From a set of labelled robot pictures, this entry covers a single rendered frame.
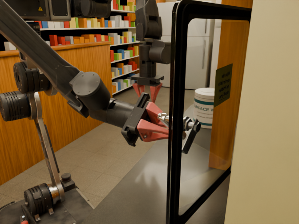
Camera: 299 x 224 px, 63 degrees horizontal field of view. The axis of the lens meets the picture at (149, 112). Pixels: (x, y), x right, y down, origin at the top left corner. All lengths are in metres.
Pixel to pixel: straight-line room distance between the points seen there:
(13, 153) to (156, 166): 1.99
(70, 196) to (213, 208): 1.36
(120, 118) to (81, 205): 1.32
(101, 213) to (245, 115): 0.43
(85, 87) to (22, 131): 2.17
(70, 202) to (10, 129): 1.04
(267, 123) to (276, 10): 0.13
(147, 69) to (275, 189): 0.58
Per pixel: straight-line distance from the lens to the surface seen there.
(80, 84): 0.49
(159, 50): 0.77
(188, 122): 0.41
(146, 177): 0.74
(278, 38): 0.31
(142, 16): 0.83
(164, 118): 0.43
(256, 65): 0.31
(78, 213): 1.73
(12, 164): 2.66
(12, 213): 1.88
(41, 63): 0.56
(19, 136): 2.62
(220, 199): 0.68
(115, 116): 0.51
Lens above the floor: 1.36
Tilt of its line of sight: 20 degrees down
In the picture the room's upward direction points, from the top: straight up
